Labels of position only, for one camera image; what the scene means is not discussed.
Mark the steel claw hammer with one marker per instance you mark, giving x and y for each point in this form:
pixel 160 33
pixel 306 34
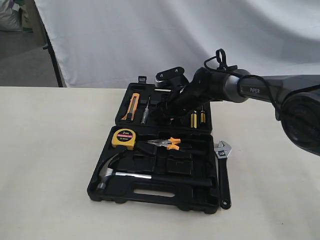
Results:
pixel 106 173

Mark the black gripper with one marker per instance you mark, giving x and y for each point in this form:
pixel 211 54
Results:
pixel 180 103

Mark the black backdrop stand pole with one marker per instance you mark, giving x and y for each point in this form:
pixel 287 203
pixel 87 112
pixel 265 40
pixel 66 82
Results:
pixel 48 46

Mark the white sack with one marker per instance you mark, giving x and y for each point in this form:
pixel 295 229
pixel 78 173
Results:
pixel 10 17

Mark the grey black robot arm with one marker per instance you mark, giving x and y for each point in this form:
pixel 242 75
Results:
pixel 295 99

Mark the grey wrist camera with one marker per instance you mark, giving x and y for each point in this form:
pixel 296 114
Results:
pixel 171 78

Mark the green yellow bag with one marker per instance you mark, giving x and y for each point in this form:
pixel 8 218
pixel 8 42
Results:
pixel 25 21

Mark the black adjustable wrench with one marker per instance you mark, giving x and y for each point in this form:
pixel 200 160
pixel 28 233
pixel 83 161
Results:
pixel 222 151

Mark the short yellow black screwdriver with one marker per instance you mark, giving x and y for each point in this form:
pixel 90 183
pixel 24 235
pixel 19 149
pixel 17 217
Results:
pixel 202 115

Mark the clear voltage tester screwdriver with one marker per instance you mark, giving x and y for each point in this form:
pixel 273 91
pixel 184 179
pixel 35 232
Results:
pixel 146 112

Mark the long yellow black screwdriver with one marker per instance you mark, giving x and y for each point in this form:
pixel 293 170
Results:
pixel 193 119

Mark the black plastic tool case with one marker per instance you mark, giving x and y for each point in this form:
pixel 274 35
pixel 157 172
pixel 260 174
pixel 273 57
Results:
pixel 195 157

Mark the yellow tape measure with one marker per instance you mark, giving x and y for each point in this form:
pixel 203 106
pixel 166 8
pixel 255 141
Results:
pixel 124 137

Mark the orange handled pliers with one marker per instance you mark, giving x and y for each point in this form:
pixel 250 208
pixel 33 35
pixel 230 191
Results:
pixel 169 144

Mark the orange utility knife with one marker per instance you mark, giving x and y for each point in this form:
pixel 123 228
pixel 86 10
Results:
pixel 130 114

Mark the white backdrop cloth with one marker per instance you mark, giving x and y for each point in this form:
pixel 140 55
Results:
pixel 109 43

